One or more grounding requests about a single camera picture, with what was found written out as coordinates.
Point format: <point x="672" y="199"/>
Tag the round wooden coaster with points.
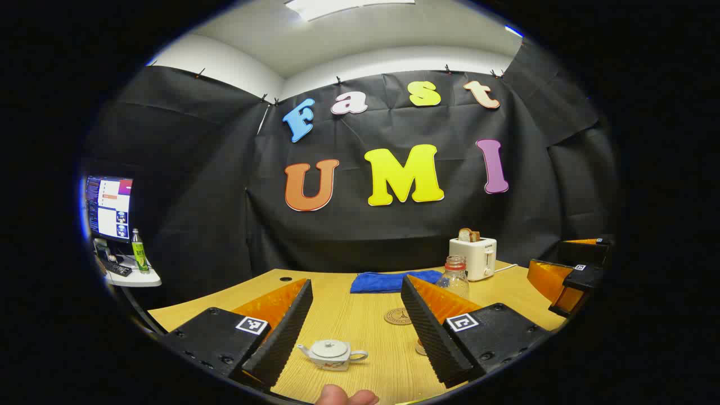
<point x="396" y="316"/>

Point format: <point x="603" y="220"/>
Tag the green drink bottle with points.
<point x="139" y="256"/>

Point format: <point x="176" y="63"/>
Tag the white toaster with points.
<point x="472" y="259"/>

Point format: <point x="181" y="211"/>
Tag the blue towel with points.
<point x="382" y="281"/>

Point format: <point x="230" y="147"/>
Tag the ceiling light panel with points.
<point x="337" y="7"/>

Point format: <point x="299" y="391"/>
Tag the clear plastic water bottle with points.
<point x="453" y="281"/>

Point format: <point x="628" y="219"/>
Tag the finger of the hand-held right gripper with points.
<point x="588" y="253"/>
<point x="585" y="277"/>

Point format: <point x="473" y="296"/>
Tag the white side table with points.
<point x="140" y="279"/>

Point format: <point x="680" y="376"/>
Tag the bread slice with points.
<point x="467" y="235"/>

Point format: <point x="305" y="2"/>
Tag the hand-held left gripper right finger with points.
<point x="427" y="332"/>

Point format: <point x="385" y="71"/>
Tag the computer monitor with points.
<point x="109" y="208"/>

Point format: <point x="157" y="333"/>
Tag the white ceramic teacup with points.
<point x="332" y="363"/>

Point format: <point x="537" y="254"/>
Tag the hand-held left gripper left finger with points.
<point x="284" y="337"/>

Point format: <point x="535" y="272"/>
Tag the black keyboard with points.
<point x="117" y="268"/>

